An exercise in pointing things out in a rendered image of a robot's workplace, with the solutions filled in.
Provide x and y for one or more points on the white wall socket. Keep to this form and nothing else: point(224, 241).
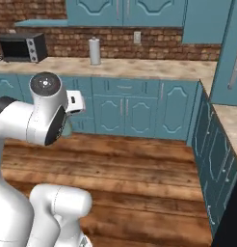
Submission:
point(137, 37)

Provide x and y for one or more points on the black microwave oven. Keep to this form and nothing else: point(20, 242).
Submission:
point(17, 47)

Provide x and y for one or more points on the white paper towel roll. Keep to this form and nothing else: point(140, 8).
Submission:
point(94, 51)

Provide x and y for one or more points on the teal drawer front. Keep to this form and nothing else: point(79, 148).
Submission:
point(125, 87)

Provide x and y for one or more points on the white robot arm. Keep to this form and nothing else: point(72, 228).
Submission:
point(14, 128)

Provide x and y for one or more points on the wide teal base cupboard door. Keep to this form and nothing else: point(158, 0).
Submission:
point(176, 111)

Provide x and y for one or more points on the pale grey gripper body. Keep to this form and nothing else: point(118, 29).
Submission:
point(67, 130)

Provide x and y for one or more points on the teal tall side panel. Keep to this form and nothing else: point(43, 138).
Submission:
point(205, 21)

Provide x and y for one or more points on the teal wall cupboard door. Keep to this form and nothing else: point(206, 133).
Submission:
point(94, 13)
point(154, 13)

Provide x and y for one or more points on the teal wall shelf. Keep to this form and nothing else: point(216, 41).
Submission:
point(41, 23)

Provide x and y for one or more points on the teal base cupboard run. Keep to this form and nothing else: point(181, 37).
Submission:
point(212, 151)

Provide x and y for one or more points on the black appliance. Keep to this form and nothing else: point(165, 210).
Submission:
point(231, 218)

